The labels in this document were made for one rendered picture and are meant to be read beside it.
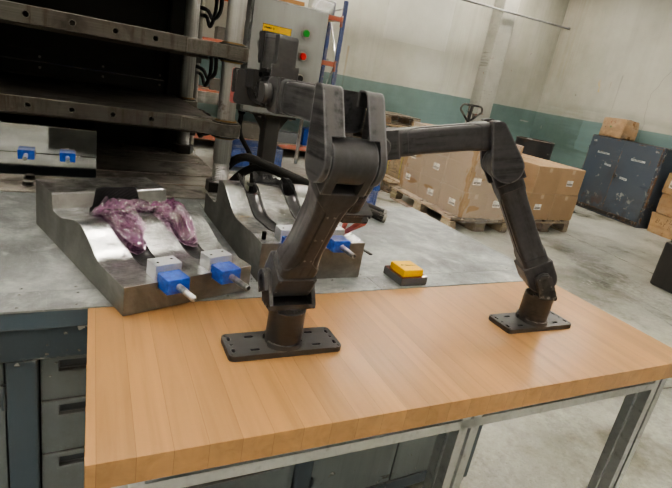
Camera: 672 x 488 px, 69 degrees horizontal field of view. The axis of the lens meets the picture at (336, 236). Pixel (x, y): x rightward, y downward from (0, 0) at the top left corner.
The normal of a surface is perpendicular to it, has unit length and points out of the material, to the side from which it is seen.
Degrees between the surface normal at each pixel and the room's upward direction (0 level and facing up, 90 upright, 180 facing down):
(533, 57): 90
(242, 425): 0
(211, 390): 0
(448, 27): 90
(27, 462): 90
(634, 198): 90
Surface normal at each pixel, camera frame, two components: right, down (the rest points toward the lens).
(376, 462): 0.45, 0.35
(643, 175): -0.92, -0.04
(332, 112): 0.45, -0.11
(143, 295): 0.69, 0.33
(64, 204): 0.71, 0.13
